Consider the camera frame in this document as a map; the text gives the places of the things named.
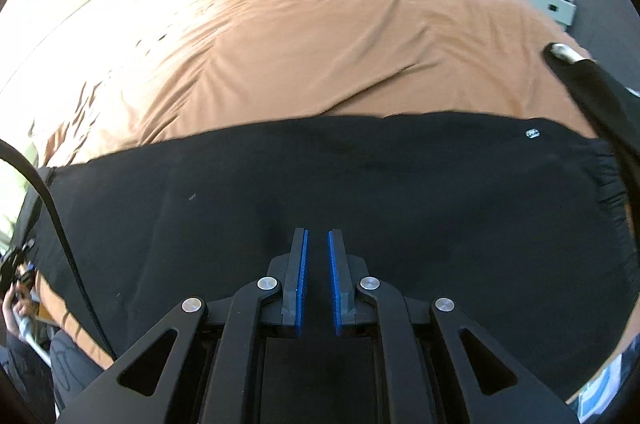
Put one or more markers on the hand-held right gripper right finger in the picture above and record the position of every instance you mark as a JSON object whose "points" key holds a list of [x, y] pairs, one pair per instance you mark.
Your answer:
{"points": [[334, 284]]}

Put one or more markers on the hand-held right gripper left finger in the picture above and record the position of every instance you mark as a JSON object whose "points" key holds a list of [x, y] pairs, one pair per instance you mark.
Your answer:
{"points": [[301, 284]]}

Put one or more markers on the black pants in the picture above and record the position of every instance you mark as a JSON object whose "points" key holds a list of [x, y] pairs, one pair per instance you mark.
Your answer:
{"points": [[400, 204]]}

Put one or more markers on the person's left hand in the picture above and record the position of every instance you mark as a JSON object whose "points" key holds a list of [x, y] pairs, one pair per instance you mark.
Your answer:
{"points": [[20, 311]]}

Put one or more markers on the person's left leg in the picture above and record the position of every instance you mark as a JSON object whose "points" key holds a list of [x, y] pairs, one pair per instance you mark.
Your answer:
{"points": [[75, 369]]}

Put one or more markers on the bed with orange duvet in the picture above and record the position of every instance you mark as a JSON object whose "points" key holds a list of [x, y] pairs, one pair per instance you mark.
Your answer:
{"points": [[300, 54]]}

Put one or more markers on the black garment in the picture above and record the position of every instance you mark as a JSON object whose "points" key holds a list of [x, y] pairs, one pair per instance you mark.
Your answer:
{"points": [[600, 104]]}

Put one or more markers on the silver metal tip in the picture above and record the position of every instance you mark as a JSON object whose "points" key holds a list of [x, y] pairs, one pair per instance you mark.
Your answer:
{"points": [[562, 52]]}

